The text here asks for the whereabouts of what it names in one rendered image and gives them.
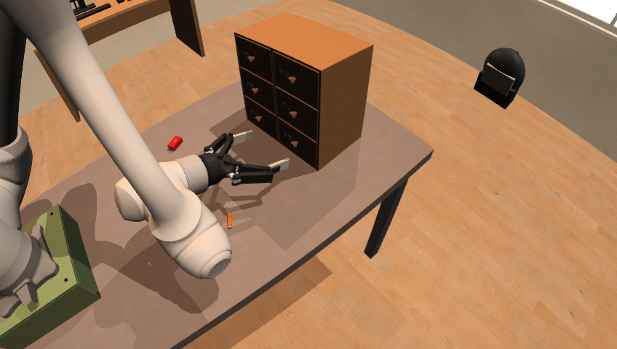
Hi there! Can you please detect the red nine-volt battery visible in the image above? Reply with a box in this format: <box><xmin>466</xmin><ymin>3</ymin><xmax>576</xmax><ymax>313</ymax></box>
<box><xmin>167</xmin><ymin>136</ymin><xmax>183</xmax><ymax>151</ymax></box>

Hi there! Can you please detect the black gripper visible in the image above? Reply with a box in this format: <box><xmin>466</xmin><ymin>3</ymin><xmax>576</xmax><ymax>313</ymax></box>
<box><xmin>198</xmin><ymin>130</ymin><xmax>290</xmax><ymax>187</ymax></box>

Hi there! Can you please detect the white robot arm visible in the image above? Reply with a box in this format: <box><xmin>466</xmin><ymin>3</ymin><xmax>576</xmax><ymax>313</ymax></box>
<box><xmin>0</xmin><ymin>0</ymin><xmax>232</xmax><ymax>318</ymax></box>

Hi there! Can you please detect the dark brown drawer front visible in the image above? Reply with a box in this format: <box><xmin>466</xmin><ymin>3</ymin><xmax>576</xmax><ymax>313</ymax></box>
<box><xmin>276</xmin><ymin>87</ymin><xmax>318</xmax><ymax>140</ymax></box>
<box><xmin>241</xmin><ymin>67</ymin><xmax>276</xmax><ymax>113</ymax></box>
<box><xmin>245</xmin><ymin>96</ymin><xmax>278</xmax><ymax>140</ymax></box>
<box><xmin>273</xmin><ymin>51</ymin><xmax>319</xmax><ymax>108</ymax></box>
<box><xmin>278</xmin><ymin>117</ymin><xmax>317</xmax><ymax>168</ymax></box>
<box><xmin>236</xmin><ymin>36</ymin><xmax>273</xmax><ymax>82</ymax></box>

